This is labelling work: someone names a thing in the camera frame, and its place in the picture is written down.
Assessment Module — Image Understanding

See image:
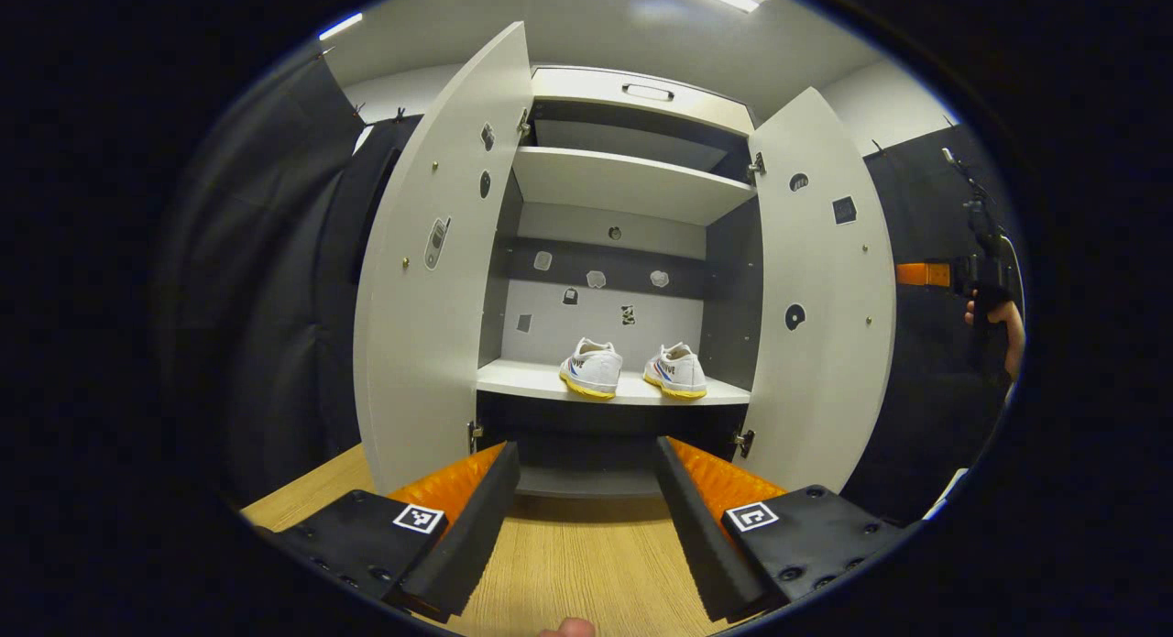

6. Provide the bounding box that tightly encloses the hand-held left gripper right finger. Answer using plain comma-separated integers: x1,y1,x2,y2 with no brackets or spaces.
654,435,908,624

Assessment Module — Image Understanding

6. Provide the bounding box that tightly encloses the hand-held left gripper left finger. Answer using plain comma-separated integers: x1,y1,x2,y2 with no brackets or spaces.
252,440,521,624

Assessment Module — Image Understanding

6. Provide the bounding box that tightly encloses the white cabinet door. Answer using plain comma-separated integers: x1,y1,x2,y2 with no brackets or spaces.
733,87,897,493
353,21,534,496

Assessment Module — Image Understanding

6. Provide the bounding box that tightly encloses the white canvas shoe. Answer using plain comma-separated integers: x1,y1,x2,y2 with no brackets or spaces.
642,342,708,401
559,337,625,401

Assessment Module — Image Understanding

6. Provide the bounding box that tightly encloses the white shoe cabinet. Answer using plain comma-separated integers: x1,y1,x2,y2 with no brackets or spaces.
472,64,766,500

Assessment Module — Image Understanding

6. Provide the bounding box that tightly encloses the black backdrop cloth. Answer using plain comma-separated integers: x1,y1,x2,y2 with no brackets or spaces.
151,46,1027,528

